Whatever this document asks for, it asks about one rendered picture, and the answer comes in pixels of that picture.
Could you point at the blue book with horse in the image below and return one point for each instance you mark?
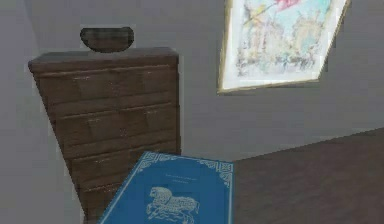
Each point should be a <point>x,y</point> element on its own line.
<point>176,193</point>

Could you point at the brown wooden chest of drawers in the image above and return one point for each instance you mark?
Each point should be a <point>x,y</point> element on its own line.
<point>110,110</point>

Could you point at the gold framed pale painting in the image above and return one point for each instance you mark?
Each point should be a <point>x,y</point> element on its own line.
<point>276,43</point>

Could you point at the dark round bowl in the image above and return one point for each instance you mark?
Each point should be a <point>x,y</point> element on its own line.
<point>106,39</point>

